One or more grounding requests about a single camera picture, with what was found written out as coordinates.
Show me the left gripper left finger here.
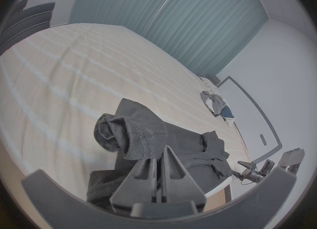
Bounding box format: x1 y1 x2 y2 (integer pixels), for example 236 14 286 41
110 157 159 210

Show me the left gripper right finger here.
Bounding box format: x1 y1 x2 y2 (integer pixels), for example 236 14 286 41
158 145 207 209

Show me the black T-shirt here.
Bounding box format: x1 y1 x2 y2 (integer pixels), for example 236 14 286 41
87 98 233 210

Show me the pile of clothes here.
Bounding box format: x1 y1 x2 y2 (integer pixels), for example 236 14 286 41
200 90 236 127

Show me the bed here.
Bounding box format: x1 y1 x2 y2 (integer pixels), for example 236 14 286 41
0 23 283 202

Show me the white printed pillow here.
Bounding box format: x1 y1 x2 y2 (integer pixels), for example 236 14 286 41
198 76 221 95

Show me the blue-green curtain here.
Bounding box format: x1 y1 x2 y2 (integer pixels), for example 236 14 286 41
69 0 194 36
142 0 269 76

